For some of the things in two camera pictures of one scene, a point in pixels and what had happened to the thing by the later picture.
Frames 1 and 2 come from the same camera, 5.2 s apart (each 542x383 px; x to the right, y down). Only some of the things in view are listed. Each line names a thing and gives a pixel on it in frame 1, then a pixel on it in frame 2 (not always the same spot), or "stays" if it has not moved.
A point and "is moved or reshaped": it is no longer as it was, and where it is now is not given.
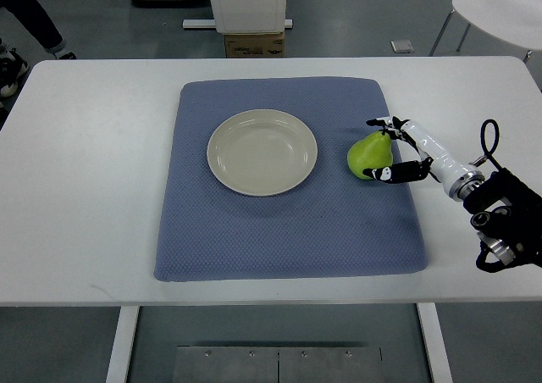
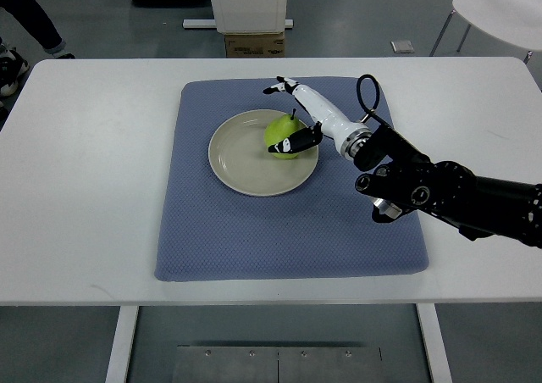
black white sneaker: (13, 67) stays
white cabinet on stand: (246, 5) stays
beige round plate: (262, 152) stays
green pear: (373, 152) is moved or reshaped
